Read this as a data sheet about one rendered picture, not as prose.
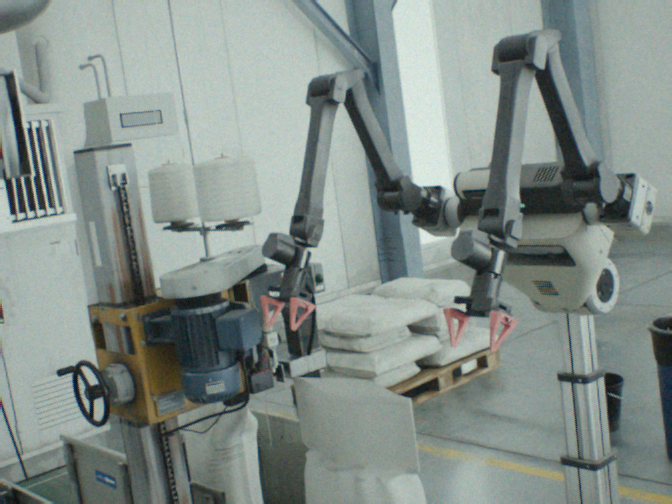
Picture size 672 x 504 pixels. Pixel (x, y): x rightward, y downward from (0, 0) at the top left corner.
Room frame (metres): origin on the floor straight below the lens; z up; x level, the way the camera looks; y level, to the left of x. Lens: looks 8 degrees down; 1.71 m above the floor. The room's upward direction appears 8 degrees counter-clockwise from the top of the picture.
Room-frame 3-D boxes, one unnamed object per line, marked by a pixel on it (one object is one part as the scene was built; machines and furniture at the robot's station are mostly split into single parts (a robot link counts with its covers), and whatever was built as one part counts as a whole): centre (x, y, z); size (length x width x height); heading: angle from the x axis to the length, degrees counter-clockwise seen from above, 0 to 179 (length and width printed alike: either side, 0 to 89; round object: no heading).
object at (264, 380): (2.51, 0.29, 1.04); 0.08 x 0.06 x 0.05; 132
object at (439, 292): (6.03, -0.52, 0.56); 0.67 x 0.43 x 0.15; 42
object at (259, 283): (2.69, 0.28, 1.21); 0.30 x 0.25 x 0.30; 42
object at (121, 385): (2.29, 0.63, 1.14); 0.11 x 0.06 x 0.11; 42
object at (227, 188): (2.34, 0.27, 1.61); 0.17 x 0.17 x 0.17
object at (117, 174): (2.32, 0.54, 1.68); 0.05 x 0.03 x 0.06; 132
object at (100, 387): (2.24, 0.69, 1.13); 0.18 x 0.11 x 0.18; 42
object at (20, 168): (4.23, 1.45, 1.95); 0.30 x 0.01 x 0.48; 42
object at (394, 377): (5.54, -0.05, 0.20); 0.66 x 0.44 x 0.12; 42
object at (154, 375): (2.43, 0.51, 1.18); 0.34 x 0.25 x 0.31; 132
